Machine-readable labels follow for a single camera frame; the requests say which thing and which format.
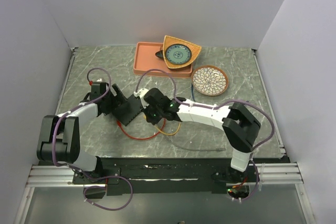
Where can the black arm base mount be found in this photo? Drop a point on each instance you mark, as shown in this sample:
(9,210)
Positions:
(166,175)

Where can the black network switch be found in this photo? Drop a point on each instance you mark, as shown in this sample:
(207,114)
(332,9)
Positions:
(128,110)

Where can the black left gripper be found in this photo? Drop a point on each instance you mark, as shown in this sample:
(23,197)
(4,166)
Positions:
(116,102)

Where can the teal patterned round dish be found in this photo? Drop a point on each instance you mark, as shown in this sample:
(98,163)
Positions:
(178,54)

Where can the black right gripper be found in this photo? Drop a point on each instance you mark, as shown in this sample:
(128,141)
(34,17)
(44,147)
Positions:
(153,121)

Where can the black small bowl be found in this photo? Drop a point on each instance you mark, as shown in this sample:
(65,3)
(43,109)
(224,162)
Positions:
(159,54)

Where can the salmon pink tray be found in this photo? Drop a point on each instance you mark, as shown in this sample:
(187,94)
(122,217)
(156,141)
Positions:
(146,59)

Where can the orange woven triangular plate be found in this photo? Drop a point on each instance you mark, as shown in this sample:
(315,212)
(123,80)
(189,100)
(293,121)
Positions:
(195,49)

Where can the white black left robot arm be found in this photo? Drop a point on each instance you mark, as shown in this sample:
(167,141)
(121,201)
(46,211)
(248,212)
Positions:
(59,139)

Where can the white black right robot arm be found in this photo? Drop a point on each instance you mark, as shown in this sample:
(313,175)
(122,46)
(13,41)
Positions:
(237,122)

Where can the white floral round plate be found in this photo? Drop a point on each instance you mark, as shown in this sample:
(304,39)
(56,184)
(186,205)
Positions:
(210,80)

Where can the aluminium frame rail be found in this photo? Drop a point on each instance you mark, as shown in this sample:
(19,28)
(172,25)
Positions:
(51,176)

